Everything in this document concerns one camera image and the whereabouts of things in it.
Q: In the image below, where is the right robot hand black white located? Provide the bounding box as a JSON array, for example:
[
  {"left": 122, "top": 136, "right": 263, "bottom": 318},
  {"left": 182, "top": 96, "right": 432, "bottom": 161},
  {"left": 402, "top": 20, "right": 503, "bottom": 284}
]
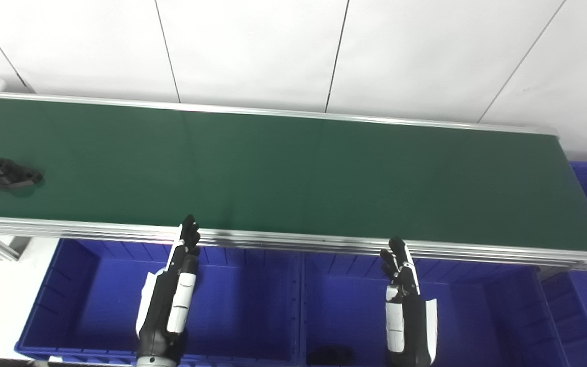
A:
[{"left": 379, "top": 237, "right": 438, "bottom": 367}]

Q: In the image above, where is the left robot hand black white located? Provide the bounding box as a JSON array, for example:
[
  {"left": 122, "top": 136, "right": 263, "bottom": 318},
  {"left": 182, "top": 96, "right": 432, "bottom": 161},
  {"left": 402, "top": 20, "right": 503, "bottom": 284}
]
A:
[{"left": 135, "top": 214, "right": 202, "bottom": 364}]

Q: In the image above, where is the black flanged machine part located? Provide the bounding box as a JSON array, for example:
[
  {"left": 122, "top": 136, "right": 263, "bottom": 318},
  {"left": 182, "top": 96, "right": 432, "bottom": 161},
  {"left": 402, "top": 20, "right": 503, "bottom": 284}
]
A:
[{"left": 0, "top": 158, "right": 44, "bottom": 192}]

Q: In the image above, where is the black part in bin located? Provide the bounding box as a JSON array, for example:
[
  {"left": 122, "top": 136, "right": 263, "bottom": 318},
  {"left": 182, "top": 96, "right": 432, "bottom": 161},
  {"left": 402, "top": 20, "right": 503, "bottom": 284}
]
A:
[{"left": 306, "top": 346, "right": 354, "bottom": 366}]

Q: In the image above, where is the green conveyor belt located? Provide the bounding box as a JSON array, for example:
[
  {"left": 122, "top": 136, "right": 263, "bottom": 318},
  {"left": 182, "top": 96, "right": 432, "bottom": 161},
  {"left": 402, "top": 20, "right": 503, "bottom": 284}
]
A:
[
  {"left": 0, "top": 96, "right": 587, "bottom": 254},
  {"left": 0, "top": 91, "right": 587, "bottom": 273}
]

